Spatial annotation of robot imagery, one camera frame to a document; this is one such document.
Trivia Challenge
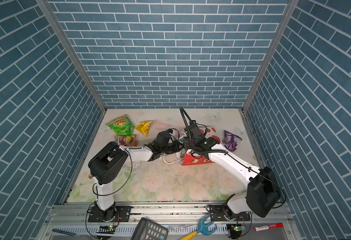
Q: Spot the black calculator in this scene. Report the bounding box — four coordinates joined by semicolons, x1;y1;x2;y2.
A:
131;218;168;240

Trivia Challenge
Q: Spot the aluminium front rail frame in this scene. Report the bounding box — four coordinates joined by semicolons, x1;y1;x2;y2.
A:
37;202;301;240

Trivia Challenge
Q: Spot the red white paper gift bag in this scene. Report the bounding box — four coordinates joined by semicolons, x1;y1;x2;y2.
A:
162;127;221;166

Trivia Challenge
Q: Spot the orange colourful snack packet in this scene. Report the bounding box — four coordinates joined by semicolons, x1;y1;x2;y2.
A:
114;135;137;147

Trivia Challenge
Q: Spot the blue yellow clamp tool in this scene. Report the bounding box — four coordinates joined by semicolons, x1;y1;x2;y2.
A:
180;214;217;240

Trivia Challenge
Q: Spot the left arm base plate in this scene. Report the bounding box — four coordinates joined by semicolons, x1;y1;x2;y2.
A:
86;205;131;223

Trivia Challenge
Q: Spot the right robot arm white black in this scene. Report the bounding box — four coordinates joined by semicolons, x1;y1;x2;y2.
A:
183;137;282;218

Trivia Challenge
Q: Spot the red white marker pen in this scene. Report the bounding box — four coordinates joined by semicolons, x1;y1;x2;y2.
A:
254;223;284;232

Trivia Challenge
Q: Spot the yellow snack packet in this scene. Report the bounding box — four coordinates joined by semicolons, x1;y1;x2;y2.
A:
135;121;152;137

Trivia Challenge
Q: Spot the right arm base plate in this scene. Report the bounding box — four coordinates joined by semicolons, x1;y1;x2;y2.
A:
206;205;251;222

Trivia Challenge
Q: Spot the green snack packet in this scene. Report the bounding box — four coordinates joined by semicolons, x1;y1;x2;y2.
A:
106;115;135;136

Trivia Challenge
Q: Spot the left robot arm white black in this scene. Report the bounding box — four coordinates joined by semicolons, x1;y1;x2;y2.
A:
88;132;183;212

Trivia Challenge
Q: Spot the purple snack packet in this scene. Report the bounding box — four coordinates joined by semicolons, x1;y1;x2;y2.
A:
222;130;243;152

